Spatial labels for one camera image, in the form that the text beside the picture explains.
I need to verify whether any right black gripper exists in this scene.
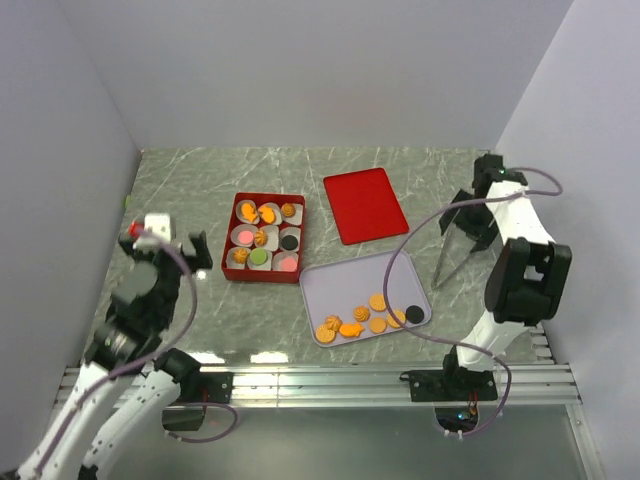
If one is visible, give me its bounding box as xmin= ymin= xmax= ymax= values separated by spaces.
xmin=439 ymin=189 xmax=500 ymax=254

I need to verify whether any swirl cookie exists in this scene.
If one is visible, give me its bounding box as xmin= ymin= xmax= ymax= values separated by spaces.
xmin=324 ymin=315 xmax=342 ymax=332
xmin=232 ymin=248 xmax=250 ymax=264
xmin=281 ymin=203 xmax=296 ymax=218
xmin=254 ymin=229 xmax=269 ymax=247

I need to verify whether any pink round cookie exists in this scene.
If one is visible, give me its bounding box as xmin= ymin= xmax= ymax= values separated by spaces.
xmin=237 ymin=230 xmax=254 ymax=245
xmin=279 ymin=256 xmax=298 ymax=272

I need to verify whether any green round cookie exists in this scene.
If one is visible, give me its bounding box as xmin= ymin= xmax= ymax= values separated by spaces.
xmin=249 ymin=248 xmax=269 ymax=266

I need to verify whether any red cookie box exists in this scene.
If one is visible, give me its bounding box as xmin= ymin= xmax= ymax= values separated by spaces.
xmin=221 ymin=192 xmax=306 ymax=284

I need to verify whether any red box lid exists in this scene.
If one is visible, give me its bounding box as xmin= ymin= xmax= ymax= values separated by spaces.
xmin=323 ymin=167 xmax=409 ymax=245

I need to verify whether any black sandwich cookie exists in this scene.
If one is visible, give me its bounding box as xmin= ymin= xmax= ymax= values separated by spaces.
xmin=405 ymin=305 xmax=425 ymax=324
xmin=280 ymin=234 xmax=299 ymax=252

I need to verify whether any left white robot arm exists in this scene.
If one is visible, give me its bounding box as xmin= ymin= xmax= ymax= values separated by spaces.
xmin=1 ymin=213 xmax=239 ymax=479

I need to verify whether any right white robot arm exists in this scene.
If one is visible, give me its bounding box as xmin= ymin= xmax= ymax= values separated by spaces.
xmin=401 ymin=153 xmax=573 ymax=402

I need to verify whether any dotted round biscuit right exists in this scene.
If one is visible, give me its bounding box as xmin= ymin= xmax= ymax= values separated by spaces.
xmin=386 ymin=309 xmax=406 ymax=329

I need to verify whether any dotted round biscuit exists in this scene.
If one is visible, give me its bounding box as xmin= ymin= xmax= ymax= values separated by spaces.
xmin=315 ymin=325 xmax=336 ymax=344
xmin=369 ymin=293 xmax=387 ymax=312
xmin=386 ymin=309 xmax=406 ymax=329

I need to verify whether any dotted round biscuit middle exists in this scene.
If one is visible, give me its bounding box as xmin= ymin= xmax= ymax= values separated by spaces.
xmin=369 ymin=293 xmax=387 ymax=312

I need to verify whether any plain orange round cookie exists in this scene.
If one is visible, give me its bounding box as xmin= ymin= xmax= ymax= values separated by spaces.
xmin=369 ymin=317 xmax=388 ymax=335

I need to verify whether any dotted round biscuit left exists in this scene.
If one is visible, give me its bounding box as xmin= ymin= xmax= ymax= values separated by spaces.
xmin=315 ymin=325 xmax=336 ymax=344

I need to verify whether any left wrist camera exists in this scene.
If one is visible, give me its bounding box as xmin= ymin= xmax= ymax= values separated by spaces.
xmin=129 ymin=213 xmax=175 ymax=250

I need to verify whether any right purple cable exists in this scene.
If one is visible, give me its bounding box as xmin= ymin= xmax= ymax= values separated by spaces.
xmin=382 ymin=167 xmax=564 ymax=440

